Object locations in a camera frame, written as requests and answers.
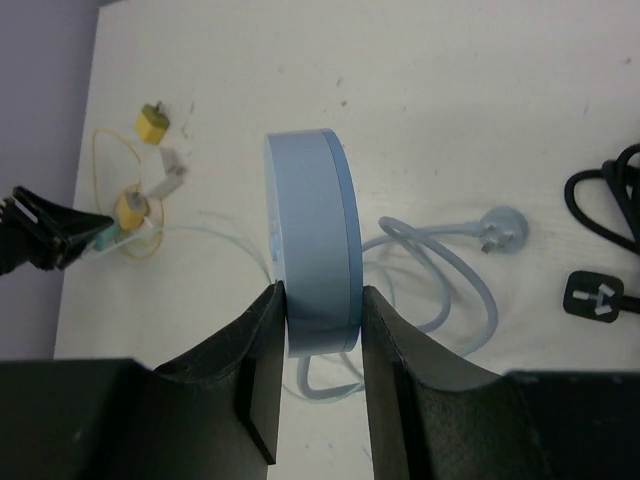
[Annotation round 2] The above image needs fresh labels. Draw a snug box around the light blue socket power cord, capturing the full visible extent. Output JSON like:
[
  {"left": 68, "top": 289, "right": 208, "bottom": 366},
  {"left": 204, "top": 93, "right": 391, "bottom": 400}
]
[{"left": 297, "top": 205, "right": 530, "bottom": 399}]

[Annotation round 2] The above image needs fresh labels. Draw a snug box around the round light blue socket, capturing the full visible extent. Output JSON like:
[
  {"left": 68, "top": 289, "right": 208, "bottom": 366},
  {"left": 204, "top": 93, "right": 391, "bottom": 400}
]
[{"left": 264, "top": 129, "right": 363, "bottom": 358}]

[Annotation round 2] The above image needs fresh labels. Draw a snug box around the black power cord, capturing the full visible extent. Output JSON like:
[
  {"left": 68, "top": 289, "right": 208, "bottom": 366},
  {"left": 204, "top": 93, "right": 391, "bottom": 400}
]
[{"left": 562, "top": 143, "right": 640, "bottom": 325}]

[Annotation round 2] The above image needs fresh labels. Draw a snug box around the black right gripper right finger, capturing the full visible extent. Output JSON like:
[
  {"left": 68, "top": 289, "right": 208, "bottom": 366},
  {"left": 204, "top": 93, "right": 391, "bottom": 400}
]
[{"left": 362, "top": 287, "right": 639, "bottom": 479}]

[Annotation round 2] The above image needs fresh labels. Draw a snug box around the teal charger plug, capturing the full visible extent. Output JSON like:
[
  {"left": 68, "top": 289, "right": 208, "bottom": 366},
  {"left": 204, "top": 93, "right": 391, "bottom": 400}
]
[{"left": 94, "top": 223, "right": 121, "bottom": 253}]

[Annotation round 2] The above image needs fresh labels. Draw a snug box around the teal charging cable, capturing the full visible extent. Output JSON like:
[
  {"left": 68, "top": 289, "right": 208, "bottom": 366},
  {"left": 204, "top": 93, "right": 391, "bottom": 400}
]
[{"left": 84, "top": 222, "right": 396, "bottom": 404}]

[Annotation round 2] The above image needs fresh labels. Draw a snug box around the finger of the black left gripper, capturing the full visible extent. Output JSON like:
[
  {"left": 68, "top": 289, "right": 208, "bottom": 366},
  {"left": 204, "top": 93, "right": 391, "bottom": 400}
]
[{"left": 1, "top": 186, "right": 115, "bottom": 275}]

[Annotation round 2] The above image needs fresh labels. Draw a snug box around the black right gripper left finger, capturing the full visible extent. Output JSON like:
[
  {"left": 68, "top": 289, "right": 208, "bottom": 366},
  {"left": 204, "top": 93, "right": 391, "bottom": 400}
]
[{"left": 1, "top": 283, "right": 286, "bottom": 479}]

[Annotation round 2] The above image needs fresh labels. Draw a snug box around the yellow two-port adapter plug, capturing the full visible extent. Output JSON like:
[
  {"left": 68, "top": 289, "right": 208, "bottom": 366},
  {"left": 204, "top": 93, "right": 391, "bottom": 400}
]
[{"left": 135, "top": 103, "right": 170, "bottom": 145}]

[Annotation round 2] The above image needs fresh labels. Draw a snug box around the orange-yellow charger plug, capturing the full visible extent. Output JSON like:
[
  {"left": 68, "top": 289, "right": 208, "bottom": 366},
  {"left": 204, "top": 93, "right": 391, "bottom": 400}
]
[{"left": 115, "top": 191, "right": 149, "bottom": 232}]

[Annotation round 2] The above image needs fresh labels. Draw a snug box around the white charger plug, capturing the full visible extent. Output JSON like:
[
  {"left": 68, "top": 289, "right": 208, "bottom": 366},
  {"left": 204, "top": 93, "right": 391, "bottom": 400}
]
[{"left": 141, "top": 147, "right": 188, "bottom": 200}]

